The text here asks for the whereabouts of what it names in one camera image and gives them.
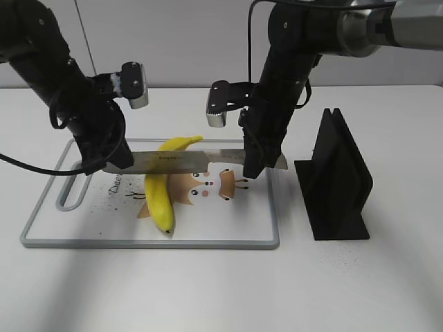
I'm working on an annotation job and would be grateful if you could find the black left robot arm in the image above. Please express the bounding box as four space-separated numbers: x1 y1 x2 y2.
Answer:
1 1 134 175

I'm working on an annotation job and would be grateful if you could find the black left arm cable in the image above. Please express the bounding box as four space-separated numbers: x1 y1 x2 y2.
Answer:
0 154 87 176

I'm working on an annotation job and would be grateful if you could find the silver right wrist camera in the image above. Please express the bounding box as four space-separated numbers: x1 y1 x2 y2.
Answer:
206 80 255 128

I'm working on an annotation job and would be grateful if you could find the white-handled kitchen knife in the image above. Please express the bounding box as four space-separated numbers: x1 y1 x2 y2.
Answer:
103 148 289 175

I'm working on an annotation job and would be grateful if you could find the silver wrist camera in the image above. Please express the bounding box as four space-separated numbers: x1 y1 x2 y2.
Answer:
206 80 255 128
92 62 149 109

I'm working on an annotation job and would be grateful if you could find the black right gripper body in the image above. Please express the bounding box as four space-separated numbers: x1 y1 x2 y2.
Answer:
239 81 305 152

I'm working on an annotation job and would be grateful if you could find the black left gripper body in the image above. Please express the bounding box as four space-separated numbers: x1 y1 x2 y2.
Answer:
51 77 125 156

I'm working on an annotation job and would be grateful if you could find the white deer cutting board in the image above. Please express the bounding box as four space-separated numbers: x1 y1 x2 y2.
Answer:
20 138 280 250

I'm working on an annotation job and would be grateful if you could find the black knife stand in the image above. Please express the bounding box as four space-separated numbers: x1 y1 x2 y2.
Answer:
294 108 373 241

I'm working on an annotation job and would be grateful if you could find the yellow plastic banana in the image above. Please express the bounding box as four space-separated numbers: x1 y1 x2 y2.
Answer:
144 135 204 235

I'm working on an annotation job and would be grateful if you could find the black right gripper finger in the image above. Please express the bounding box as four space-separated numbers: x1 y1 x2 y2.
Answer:
243 141 281 179

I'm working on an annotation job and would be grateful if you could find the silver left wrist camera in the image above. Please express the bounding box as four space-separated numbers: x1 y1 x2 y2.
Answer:
92 62 149 109

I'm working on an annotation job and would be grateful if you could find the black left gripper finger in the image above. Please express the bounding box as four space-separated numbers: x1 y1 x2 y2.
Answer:
78 138 134 175

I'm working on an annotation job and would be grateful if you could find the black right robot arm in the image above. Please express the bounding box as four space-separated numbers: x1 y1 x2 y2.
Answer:
239 1 442 178

